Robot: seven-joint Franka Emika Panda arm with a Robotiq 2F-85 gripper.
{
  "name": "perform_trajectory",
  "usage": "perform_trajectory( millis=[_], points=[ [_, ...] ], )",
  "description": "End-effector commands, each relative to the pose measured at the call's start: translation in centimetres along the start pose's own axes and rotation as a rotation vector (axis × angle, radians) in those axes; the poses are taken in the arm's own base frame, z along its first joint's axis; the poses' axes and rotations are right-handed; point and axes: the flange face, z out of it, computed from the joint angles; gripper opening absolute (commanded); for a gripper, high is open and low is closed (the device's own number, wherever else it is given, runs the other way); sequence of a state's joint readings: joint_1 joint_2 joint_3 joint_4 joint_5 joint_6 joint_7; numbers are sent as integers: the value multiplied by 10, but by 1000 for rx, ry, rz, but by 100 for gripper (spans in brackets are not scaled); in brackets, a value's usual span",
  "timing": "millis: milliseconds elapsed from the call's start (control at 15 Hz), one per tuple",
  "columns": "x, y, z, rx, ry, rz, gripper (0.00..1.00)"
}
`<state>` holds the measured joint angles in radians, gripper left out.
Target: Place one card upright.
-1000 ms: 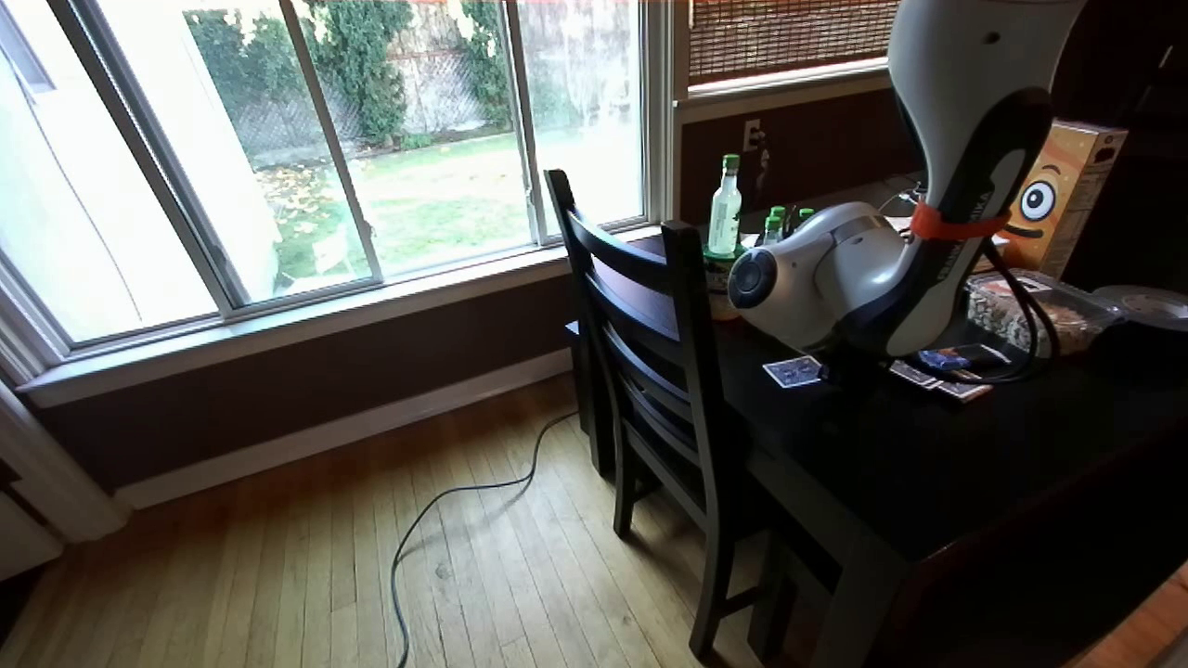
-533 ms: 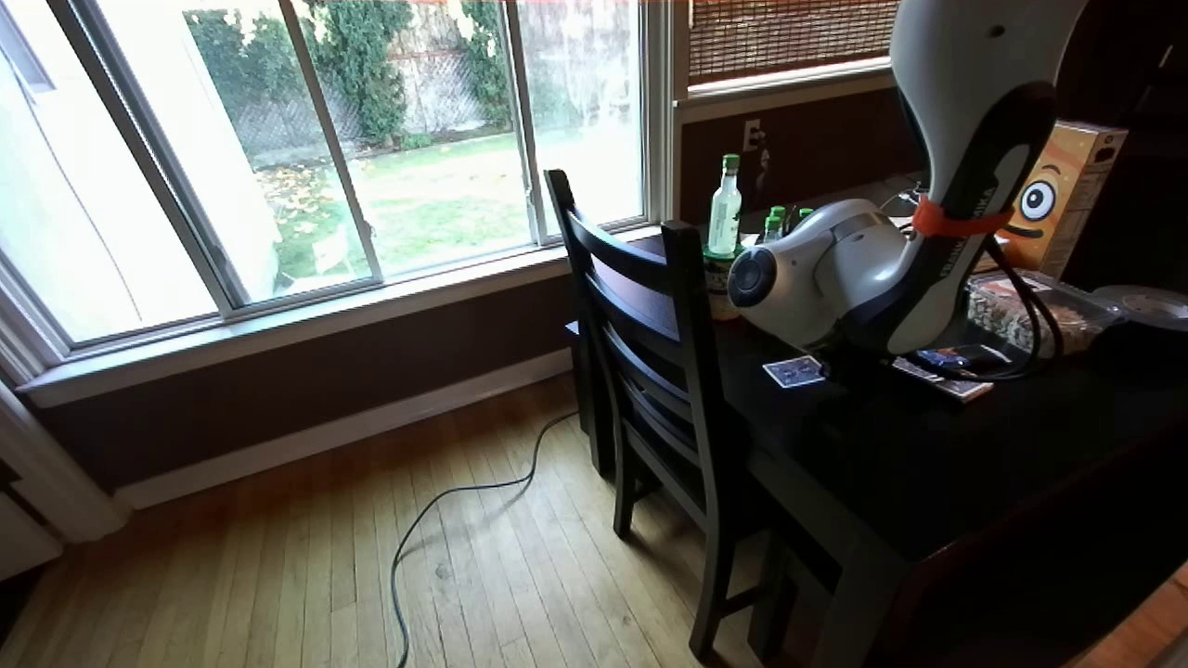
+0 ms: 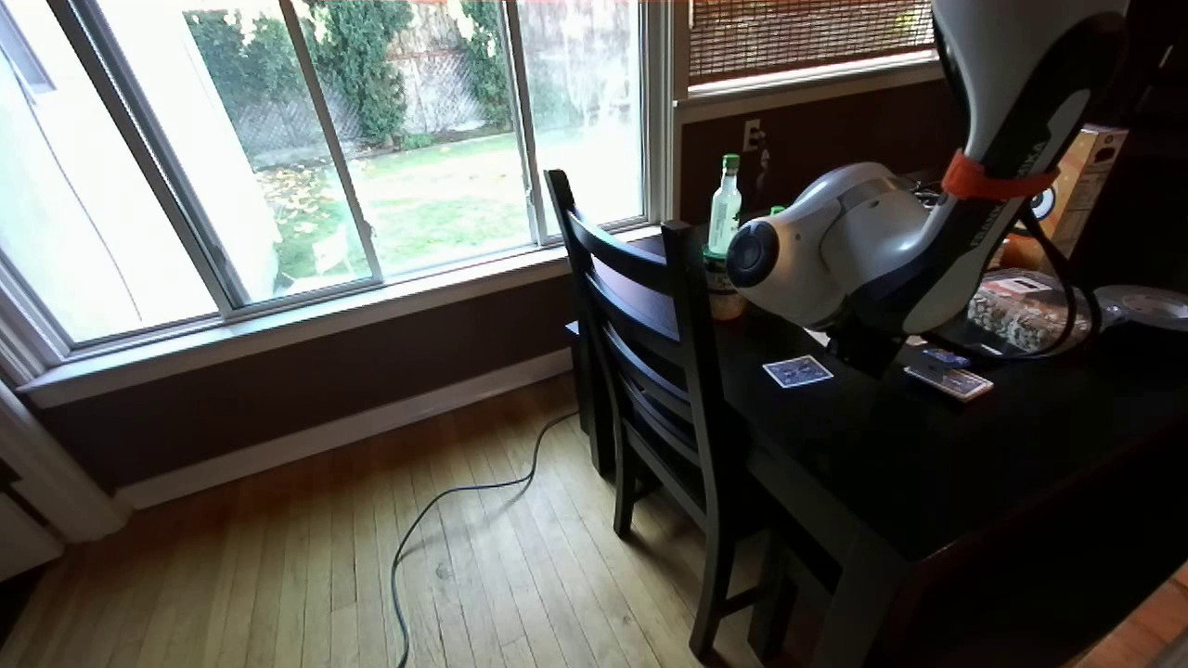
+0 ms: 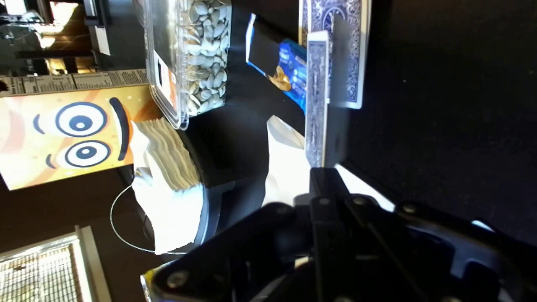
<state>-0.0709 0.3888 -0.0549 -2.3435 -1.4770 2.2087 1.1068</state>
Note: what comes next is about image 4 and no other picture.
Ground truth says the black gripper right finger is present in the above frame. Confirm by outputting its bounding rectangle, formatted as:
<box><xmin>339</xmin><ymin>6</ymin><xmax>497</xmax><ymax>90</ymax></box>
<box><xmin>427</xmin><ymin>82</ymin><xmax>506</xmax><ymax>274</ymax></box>
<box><xmin>331</xmin><ymin>165</ymin><xmax>537</xmax><ymax>302</ymax></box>

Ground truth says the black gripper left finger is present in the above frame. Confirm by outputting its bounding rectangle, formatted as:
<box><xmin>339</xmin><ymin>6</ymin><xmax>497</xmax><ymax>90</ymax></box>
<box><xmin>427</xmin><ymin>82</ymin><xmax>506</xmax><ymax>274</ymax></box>
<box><xmin>141</xmin><ymin>165</ymin><xmax>333</xmax><ymax>302</ymax></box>

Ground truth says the blue-backed playing card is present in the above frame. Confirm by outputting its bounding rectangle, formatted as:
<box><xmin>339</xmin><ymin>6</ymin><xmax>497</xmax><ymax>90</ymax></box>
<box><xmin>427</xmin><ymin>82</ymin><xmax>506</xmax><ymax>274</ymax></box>
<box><xmin>298</xmin><ymin>0</ymin><xmax>375</xmax><ymax>110</ymax></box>

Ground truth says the white paper napkin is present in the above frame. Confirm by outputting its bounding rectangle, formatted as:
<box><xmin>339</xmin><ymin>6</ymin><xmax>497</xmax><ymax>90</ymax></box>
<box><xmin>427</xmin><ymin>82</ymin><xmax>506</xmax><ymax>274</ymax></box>
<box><xmin>262</xmin><ymin>113</ymin><xmax>397</xmax><ymax>212</ymax></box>

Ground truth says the stack of white napkins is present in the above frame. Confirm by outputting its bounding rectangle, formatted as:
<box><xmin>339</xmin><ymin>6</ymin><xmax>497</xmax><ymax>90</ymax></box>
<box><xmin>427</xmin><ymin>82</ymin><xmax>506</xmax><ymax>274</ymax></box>
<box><xmin>130</xmin><ymin>115</ymin><xmax>207</xmax><ymax>256</ymax></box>

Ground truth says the blue snack bar wrapper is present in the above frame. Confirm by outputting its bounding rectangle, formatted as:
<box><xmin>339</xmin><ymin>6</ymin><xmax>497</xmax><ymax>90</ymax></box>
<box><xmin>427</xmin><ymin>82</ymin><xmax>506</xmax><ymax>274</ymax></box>
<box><xmin>244</xmin><ymin>11</ymin><xmax>309</xmax><ymax>110</ymax></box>

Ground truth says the clear plastic container of seeds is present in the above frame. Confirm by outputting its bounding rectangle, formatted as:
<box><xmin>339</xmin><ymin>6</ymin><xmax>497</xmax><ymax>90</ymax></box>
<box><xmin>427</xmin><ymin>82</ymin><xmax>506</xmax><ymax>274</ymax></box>
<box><xmin>136</xmin><ymin>0</ymin><xmax>234</xmax><ymax>130</ymax></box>

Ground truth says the cardboard box with cartoon face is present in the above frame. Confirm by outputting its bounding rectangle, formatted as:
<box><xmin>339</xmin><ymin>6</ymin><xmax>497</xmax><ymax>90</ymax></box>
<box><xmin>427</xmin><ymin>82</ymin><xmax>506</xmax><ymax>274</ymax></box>
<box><xmin>0</xmin><ymin>68</ymin><xmax>165</xmax><ymax>191</ymax></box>

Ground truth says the thin white wire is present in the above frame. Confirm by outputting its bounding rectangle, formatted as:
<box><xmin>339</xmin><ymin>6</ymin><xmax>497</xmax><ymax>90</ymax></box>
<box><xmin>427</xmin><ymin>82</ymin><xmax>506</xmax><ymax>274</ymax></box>
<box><xmin>108</xmin><ymin>181</ymin><xmax>157</xmax><ymax>254</ymax></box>

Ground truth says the dark wooden furniture frame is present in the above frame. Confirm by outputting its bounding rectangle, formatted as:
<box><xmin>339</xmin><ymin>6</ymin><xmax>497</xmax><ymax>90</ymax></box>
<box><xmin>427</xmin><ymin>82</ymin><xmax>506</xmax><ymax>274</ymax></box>
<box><xmin>0</xmin><ymin>0</ymin><xmax>115</xmax><ymax>75</ymax></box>

